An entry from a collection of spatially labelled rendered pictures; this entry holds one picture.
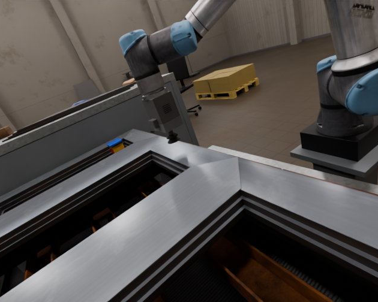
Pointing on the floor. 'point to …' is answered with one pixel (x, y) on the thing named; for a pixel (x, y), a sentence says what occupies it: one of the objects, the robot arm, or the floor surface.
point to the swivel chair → (177, 65)
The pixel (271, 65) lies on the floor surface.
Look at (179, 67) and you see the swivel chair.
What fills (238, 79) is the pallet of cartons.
